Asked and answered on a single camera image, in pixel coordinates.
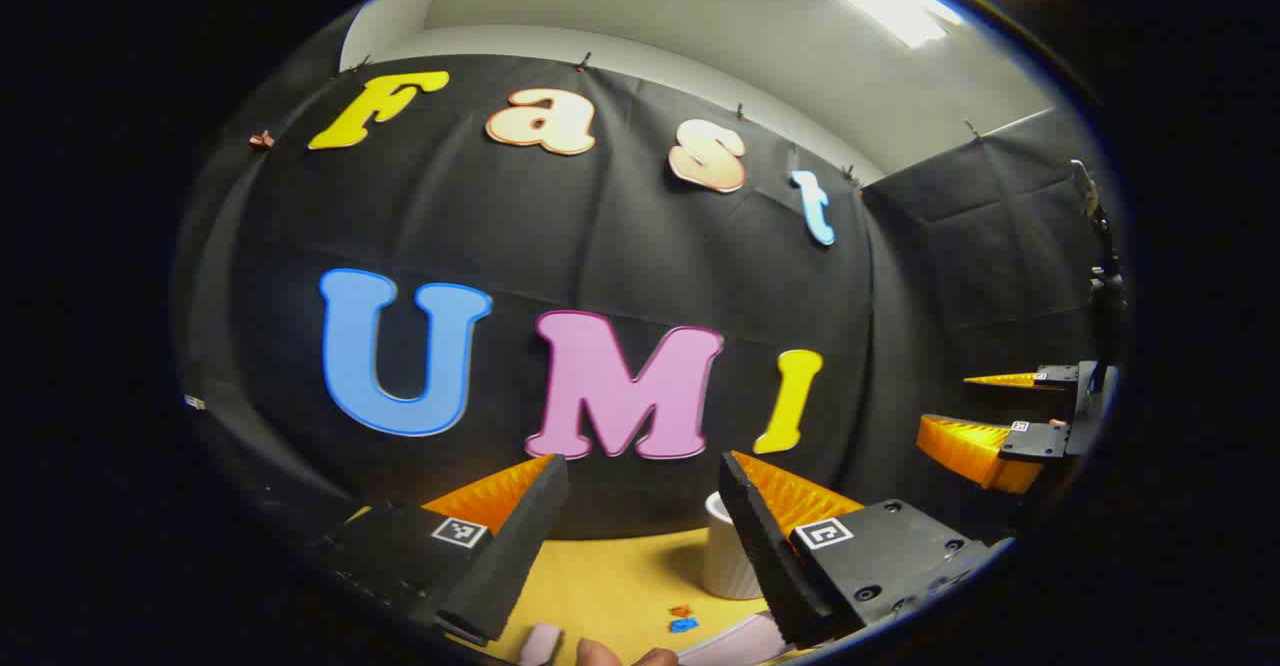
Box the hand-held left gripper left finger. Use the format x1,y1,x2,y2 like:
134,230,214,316
305,453,572,647

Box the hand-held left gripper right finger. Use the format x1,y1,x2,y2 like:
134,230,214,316
717,450,1015,649

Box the white ribbed garbage bin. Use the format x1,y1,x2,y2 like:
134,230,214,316
701,490,767,602

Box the pink dustpan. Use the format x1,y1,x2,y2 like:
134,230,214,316
676,610,798,666

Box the yellow wooden desktop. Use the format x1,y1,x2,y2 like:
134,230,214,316
345,506,831,666

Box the black stand pole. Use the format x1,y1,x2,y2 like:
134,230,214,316
1068,158,1131,367

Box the black backdrop cloth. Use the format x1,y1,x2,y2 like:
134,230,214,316
175,54,1126,547

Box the ceiling light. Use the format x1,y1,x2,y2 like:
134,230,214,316
825,0,967,50

